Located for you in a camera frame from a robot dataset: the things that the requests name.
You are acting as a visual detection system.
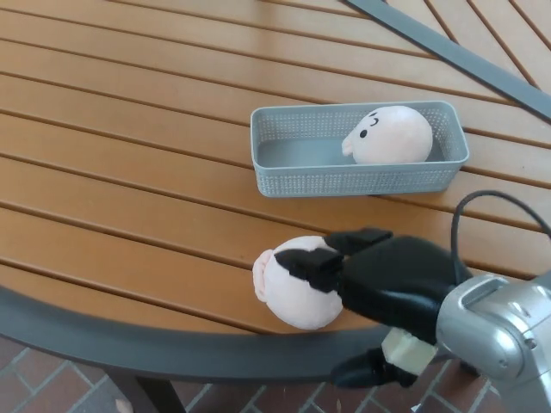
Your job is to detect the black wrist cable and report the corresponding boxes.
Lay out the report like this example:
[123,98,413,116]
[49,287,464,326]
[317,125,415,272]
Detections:
[450,191,551,285]

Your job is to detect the pink plush dumpling smiling face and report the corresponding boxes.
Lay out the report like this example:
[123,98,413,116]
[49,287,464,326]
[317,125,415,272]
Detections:
[341,105,434,165]

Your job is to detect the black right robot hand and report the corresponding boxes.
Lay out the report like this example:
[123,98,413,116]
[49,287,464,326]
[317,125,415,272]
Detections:
[275,229,474,388]

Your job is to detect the grey perforated plastic basket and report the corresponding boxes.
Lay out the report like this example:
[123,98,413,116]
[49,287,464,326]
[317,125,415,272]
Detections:
[250,101,470,200]

